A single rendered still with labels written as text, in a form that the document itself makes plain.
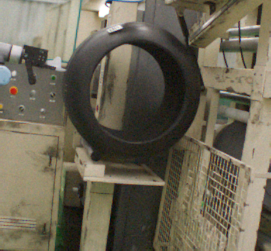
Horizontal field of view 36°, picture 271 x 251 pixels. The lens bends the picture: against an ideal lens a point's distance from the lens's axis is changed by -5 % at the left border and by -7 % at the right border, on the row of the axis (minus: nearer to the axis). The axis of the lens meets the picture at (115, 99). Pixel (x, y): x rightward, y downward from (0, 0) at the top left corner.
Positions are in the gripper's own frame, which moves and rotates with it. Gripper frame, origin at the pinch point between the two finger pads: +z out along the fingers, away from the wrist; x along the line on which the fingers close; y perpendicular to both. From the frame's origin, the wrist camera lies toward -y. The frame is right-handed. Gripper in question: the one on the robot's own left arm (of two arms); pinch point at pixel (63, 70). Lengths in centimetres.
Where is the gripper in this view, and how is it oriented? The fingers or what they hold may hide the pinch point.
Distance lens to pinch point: 187.9
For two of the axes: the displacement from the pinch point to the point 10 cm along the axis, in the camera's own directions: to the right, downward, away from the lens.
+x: -1.9, -1.0, 9.8
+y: 2.4, -9.7, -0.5
